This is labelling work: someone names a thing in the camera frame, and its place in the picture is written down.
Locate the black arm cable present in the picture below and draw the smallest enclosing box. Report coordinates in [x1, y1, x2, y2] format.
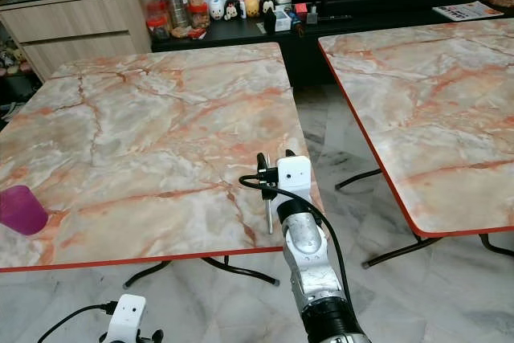
[38, 301, 119, 343]
[239, 173, 353, 296]

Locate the tall clear red-lid jar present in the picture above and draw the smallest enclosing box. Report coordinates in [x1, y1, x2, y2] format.
[137, 0, 158, 21]

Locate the black metal table leg frame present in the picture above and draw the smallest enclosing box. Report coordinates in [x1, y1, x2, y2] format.
[124, 255, 281, 288]
[335, 167, 514, 269]

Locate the purple plastic cup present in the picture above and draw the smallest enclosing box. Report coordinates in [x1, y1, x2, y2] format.
[0, 185, 49, 236]

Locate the white round figurine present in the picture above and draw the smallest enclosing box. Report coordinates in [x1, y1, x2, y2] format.
[208, 0, 226, 22]

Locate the red and white magazine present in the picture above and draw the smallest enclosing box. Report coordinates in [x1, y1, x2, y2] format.
[431, 1, 506, 23]

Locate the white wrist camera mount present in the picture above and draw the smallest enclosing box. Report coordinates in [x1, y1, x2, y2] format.
[277, 156, 313, 200]
[108, 295, 147, 343]

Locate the small white box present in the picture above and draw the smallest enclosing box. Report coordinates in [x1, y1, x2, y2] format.
[271, 10, 293, 33]

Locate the large red-lid snack jar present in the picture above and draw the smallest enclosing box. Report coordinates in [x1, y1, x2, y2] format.
[161, 0, 190, 31]

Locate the silver metal knife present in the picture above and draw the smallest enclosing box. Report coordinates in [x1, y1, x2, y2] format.
[266, 189, 276, 235]

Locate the small red-lid jar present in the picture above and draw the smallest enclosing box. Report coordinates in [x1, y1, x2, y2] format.
[188, 3, 210, 30]
[147, 15, 170, 41]

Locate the black and red figurine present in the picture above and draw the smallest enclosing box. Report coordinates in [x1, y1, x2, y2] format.
[223, 0, 243, 21]

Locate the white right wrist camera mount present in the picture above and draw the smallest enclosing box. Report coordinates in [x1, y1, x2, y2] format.
[277, 156, 313, 200]

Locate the light wooden cabinet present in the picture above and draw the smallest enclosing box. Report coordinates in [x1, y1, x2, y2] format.
[0, 0, 155, 80]

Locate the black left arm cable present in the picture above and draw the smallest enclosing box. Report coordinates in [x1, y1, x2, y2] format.
[38, 301, 119, 343]

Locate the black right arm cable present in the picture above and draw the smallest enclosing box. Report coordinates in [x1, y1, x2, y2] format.
[239, 173, 353, 296]

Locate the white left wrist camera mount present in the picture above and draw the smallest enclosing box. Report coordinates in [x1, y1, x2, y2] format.
[108, 295, 147, 343]

